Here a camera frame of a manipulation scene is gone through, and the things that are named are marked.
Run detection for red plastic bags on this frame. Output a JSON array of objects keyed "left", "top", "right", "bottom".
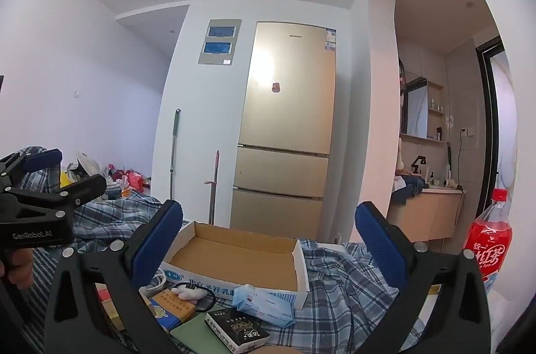
[{"left": 107, "top": 163, "right": 145, "bottom": 192}]

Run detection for gold refrigerator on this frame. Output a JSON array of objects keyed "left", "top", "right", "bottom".
[{"left": 230, "top": 21, "right": 338, "bottom": 241}]

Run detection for light blue wet wipes pack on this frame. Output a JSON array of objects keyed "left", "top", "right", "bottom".
[{"left": 231, "top": 284, "right": 296, "bottom": 327}]

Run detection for black tissue pack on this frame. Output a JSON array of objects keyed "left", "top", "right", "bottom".
[{"left": 204, "top": 306, "right": 269, "bottom": 350}]

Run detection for grey mop handle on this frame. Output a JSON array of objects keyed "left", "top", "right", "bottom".
[{"left": 169, "top": 108, "right": 182, "bottom": 202}]

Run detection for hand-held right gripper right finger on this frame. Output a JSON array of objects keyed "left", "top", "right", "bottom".
[{"left": 354, "top": 201, "right": 492, "bottom": 354}]

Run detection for blue plaid shirt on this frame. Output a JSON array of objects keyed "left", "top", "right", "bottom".
[{"left": 0, "top": 147, "right": 423, "bottom": 354}]

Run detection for person's left hand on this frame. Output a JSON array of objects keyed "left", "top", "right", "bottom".
[{"left": 0, "top": 249, "right": 35, "bottom": 280}]

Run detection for bathroom mirror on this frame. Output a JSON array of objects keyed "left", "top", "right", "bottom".
[{"left": 406, "top": 78, "right": 428, "bottom": 139}]

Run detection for white cable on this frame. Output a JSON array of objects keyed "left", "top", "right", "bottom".
[{"left": 140, "top": 269, "right": 169, "bottom": 298}]

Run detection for blue clothes pile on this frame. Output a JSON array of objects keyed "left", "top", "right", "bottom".
[{"left": 391, "top": 174, "right": 428, "bottom": 206}]

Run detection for small orange yellow box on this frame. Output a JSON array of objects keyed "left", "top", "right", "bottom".
[{"left": 148, "top": 289, "right": 197, "bottom": 332}]

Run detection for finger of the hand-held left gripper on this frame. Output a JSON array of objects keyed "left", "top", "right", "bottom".
[
  {"left": 0, "top": 147, "right": 64, "bottom": 191},
  {"left": 8, "top": 173, "right": 108, "bottom": 217}
]

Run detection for green notepad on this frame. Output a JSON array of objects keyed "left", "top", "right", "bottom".
[{"left": 170, "top": 312, "right": 235, "bottom": 354}]

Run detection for wooden vanity cabinet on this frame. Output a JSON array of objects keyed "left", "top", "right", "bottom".
[{"left": 387, "top": 187, "right": 465, "bottom": 241}]

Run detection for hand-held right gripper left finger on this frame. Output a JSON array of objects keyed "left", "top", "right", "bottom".
[{"left": 44, "top": 199, "right": 185, "bottom": 354}]

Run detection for grey wall panel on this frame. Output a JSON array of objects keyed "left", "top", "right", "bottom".
[{"left": 198, "top": 18, "right": 243, "bottom": 66}]

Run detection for black door frame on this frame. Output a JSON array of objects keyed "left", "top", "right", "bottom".
[{"left": 475, "top": 36, "right": 505, "bottom": 196}]

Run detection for white plush toy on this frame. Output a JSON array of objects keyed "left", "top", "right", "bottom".
[{"left": 172, "top": 282, "right": 207, "bottom": 301}]

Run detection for cardboard box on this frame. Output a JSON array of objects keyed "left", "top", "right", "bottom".
[{"left": 161, "top": 221, "right": 311, "bottom": 310}]

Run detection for red drink bottle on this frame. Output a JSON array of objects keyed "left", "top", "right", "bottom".
[{"left": 463, "top": 189, "right": 514, "bottom": 296}]

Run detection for wooden wall shelf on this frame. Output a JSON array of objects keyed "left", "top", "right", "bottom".
[{"left": 427, "top": 82, "right": 445, "bottom": 114}]

